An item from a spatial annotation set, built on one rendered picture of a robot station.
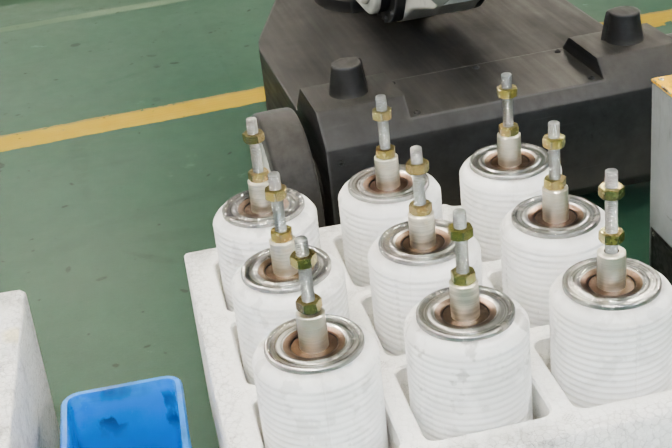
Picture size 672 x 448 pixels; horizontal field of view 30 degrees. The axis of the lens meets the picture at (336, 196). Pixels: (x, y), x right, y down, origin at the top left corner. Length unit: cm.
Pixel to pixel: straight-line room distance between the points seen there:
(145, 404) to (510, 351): 39
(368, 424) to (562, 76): 70
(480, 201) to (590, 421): 28
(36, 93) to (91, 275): 69
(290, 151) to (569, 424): 58
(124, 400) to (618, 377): 46
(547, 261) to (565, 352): 10
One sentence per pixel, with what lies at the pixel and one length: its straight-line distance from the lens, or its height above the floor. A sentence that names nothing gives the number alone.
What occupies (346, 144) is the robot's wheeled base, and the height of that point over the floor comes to 18.
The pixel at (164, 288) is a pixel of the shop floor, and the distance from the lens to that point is 155.
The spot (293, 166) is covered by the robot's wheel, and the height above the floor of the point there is 17.
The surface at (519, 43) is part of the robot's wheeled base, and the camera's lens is 171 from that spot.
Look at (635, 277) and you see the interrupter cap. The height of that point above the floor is 25.
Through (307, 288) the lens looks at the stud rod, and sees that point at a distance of 91.
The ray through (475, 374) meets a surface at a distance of 94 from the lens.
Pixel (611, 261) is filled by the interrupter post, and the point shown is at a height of 28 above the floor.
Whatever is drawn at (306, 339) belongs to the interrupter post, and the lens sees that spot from 93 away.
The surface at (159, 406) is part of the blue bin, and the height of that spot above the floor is 9.
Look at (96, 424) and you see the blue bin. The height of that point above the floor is 9.
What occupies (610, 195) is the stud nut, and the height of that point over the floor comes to 33.
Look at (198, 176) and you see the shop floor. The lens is 182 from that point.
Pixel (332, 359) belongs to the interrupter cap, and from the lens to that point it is 92.
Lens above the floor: 77
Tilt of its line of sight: 27 degrees down
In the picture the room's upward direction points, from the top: 6 degrees counter-clockwise
